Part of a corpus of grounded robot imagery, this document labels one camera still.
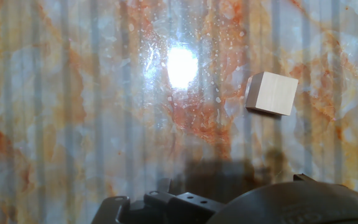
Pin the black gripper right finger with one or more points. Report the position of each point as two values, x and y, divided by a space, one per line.
304 178

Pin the small light wooden cube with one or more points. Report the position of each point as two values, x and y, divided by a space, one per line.
272 93

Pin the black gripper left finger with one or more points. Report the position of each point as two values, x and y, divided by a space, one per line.
191 205

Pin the orange marble patterned mat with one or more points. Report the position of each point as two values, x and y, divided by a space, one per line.
73 109

